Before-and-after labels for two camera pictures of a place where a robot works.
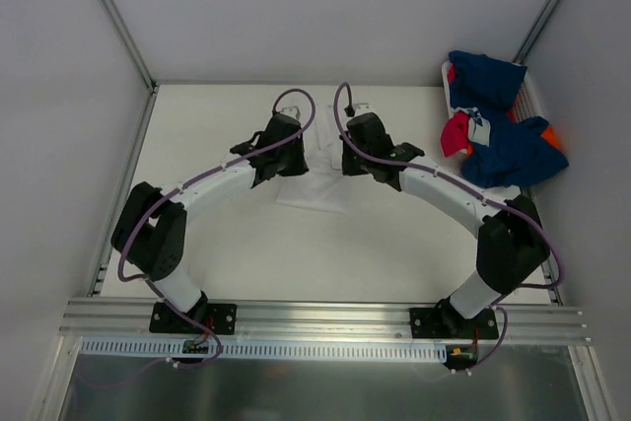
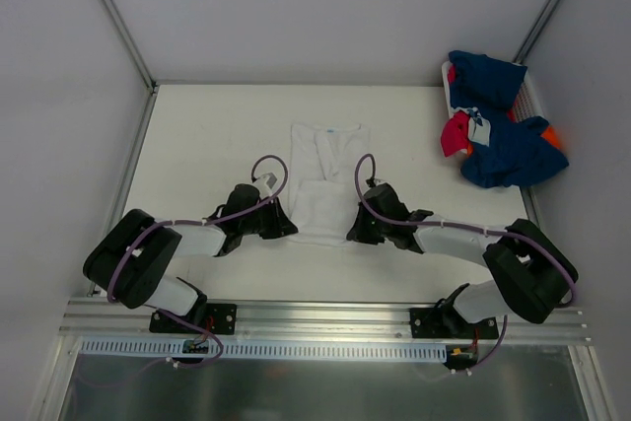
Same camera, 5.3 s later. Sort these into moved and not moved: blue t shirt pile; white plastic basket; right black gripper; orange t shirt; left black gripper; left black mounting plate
Moved: right black gripper; left black gripper
Not moved: white plastic basket; left black mounting plate; blue t shirt pile; orange t shirt
